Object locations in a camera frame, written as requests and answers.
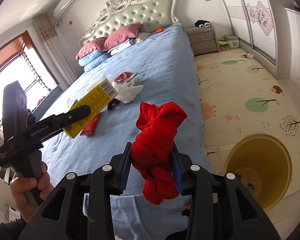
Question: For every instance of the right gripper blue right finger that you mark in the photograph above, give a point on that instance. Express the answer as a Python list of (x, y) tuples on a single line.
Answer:
[(221, 206)]

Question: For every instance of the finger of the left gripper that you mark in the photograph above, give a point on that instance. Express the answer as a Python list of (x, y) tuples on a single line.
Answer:
[(54, 124), (14, 110)]

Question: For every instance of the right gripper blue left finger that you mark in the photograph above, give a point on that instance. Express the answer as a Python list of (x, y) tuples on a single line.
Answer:
[(79, 206)]

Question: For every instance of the red snack bar wrapper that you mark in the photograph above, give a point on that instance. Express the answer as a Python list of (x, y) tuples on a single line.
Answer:
[(90, 128)]

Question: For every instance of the yellow cardboard box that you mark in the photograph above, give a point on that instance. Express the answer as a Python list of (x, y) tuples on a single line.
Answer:
[(96, 99)]

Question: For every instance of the red cloth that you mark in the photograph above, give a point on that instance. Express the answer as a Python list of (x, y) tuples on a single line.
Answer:
[(150, 152)]

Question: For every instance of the white tissue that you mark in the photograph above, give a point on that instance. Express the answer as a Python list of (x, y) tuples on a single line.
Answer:
[(128, 91)]

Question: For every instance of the red snack bag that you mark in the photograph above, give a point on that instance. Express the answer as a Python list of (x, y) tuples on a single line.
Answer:
[(124, 77)]

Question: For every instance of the yellow trash bin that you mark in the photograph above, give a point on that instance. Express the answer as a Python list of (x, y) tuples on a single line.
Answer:
[(263, 165)]

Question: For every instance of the dark maroon wrapper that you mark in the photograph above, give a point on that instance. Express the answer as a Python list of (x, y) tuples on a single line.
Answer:
[(112, 104)]

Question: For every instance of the folded blue quilt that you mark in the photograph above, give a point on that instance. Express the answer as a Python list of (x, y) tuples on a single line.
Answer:
[(92, 60)]

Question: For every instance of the beige curtain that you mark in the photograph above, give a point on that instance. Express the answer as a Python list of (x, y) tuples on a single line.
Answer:
[(48, 34)]

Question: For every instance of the left pink pillow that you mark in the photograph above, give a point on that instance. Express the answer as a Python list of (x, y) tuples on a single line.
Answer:
[(96, 44)]

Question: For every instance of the pink pillow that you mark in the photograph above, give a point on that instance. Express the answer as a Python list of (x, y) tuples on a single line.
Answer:
[(96, 44), (120, 35)]

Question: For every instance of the cartoon foam play mat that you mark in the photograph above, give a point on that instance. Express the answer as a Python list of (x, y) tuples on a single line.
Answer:
[(239, 97)]

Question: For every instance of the white air conditioner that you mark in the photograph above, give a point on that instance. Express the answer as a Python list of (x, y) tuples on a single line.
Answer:
[(62, 7)]

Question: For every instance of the folded white blue blanket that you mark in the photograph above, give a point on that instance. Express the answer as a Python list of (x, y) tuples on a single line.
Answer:
[(121, 46)]

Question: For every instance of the right pink pillow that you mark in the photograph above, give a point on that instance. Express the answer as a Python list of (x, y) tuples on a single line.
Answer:
[(120, 35)]

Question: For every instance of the blue bed sheet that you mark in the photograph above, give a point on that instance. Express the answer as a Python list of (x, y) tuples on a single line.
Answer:
[(164, 65)]

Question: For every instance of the white low cabinet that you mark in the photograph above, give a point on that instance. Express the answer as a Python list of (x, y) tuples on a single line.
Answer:
[(294, 24)]

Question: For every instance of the small orange object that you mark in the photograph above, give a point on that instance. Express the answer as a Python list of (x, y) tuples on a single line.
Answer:
[(159, 30)]

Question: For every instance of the green white storage box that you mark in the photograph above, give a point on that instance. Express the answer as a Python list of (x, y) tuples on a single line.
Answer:
[(232, 40)]

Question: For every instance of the grey bedside table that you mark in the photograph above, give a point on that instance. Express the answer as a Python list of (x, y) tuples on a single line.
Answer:
[(202, 40)]

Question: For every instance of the green tufted headboard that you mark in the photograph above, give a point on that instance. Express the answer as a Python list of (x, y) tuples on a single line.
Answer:
[(151, 14)]

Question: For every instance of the black white clothing pile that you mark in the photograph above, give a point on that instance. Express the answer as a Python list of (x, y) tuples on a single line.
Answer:
[(202, 24)]

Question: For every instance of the white sliding wardrobe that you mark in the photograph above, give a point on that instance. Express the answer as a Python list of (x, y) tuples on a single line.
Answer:
[(252, 22)]

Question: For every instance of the window with brown frame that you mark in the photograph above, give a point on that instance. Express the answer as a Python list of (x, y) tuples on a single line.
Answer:
[(20, 61)]

